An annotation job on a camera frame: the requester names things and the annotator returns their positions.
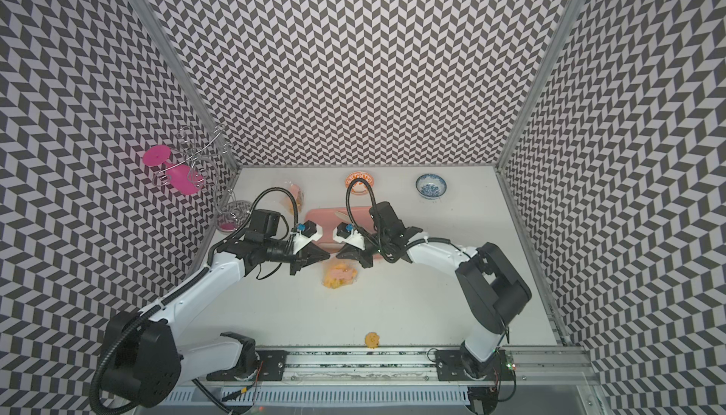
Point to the orange patterned small bowl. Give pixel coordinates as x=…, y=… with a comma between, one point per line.
x=359, y=182

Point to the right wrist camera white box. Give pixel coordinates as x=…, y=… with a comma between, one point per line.
x=347, y=234

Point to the round glass dish pink item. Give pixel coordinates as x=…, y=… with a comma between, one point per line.
x=233, y=215

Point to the pink plastic tray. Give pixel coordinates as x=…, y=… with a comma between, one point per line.
x=325, y=218

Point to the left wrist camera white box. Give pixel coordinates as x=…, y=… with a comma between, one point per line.
x=305, y=233

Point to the clear resealable bag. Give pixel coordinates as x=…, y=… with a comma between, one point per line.
x=298, y=198
x=339, y=275

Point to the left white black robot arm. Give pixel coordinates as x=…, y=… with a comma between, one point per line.
x=141, y=362

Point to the wire rack with pink discs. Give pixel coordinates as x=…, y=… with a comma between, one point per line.
x=191, y=161

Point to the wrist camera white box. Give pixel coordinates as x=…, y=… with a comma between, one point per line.
x=305, y=233
x=347, y=234

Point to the aluminium front rail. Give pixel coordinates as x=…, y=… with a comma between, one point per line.
x=311, y=366

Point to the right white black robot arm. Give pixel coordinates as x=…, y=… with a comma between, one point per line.
x=495, y=291

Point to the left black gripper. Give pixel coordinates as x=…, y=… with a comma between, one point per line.
x=302, y=258

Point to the blue patterned small bowl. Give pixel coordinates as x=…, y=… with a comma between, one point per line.
x=431, y=186

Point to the round cracker cookie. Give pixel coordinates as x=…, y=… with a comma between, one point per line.
x=372, y=340

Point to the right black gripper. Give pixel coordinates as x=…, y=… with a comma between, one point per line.
x=359, y=254

